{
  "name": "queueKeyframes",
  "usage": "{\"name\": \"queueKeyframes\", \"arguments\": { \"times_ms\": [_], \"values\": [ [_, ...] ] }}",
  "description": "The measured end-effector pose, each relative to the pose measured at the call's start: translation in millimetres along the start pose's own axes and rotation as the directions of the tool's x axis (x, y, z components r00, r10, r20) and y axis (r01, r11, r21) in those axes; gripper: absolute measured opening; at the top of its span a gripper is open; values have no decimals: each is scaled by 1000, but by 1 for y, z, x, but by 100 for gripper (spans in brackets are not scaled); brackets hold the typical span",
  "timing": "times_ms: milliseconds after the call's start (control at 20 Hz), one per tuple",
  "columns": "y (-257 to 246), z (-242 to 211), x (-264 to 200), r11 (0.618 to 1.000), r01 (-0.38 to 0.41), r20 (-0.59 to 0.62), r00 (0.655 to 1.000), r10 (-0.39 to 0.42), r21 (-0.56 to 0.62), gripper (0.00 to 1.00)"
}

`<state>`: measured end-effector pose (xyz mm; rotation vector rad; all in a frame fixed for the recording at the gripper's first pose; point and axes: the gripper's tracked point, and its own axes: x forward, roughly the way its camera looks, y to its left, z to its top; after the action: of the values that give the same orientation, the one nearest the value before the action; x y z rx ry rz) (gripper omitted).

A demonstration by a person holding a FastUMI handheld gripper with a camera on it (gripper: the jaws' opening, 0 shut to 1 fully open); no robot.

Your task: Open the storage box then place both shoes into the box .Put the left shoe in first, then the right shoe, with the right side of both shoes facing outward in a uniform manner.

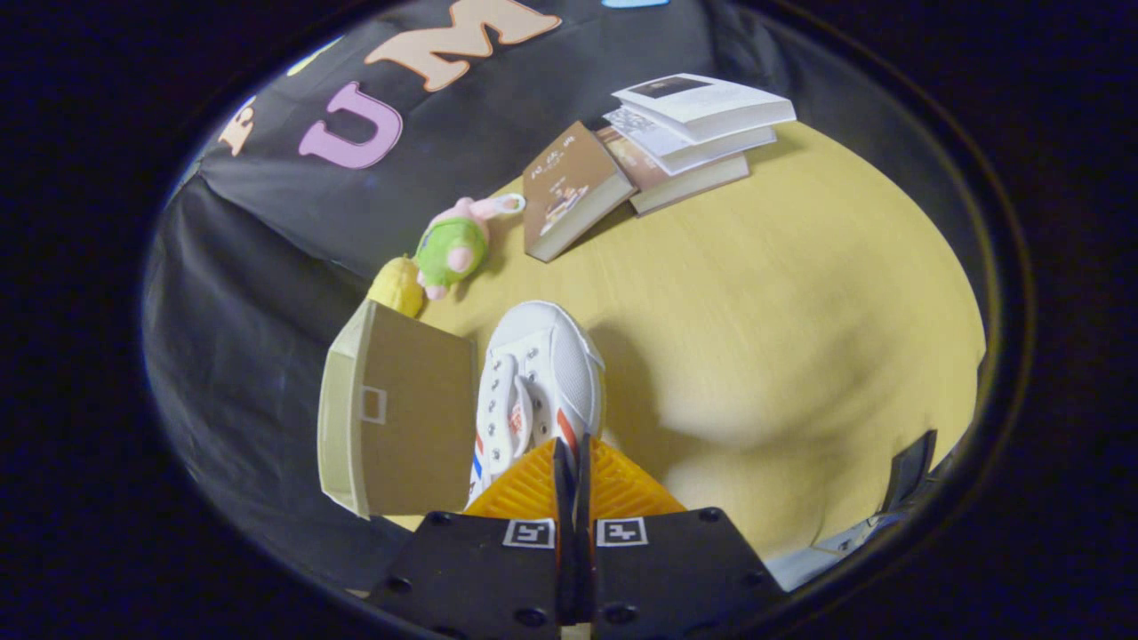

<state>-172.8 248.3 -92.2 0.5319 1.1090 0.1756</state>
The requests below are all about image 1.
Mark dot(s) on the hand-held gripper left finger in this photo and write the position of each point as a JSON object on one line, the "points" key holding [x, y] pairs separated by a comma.
{"points": [[471, 578]]}

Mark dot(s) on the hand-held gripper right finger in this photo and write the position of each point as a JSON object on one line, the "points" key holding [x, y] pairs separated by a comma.
{"points": [[676, 573]]}

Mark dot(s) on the tan storage box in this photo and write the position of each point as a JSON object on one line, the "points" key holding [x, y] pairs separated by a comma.
{"points": [[418, 409]]}

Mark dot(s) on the white sneaker shoe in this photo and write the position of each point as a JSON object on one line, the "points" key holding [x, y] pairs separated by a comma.
{"points": [[544, 364]]}

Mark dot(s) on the dark chair part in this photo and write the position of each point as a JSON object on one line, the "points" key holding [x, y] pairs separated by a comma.
{"points": [[909, 471]]}

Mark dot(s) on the yellow plush toy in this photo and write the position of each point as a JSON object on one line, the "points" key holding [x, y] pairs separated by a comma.
{"points": [[397, 284]]}

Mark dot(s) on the green and pink plush toy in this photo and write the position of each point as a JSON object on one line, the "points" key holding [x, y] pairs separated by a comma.
{"points": [[452, 247]]}

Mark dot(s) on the black backdrop cloth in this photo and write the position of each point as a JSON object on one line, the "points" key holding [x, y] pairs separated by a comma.
{"points": [[267, 258]]}

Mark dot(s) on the tan picture cover book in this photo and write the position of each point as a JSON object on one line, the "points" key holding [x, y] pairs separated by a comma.
{"points": [[685, 182]]}

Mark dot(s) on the brown cover book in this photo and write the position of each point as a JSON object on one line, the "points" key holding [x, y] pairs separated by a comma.
{"points": [[569, 187]]}

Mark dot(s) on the patterned white cover book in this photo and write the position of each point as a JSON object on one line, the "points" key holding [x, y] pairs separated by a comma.
{"points": [[685, 147]]}

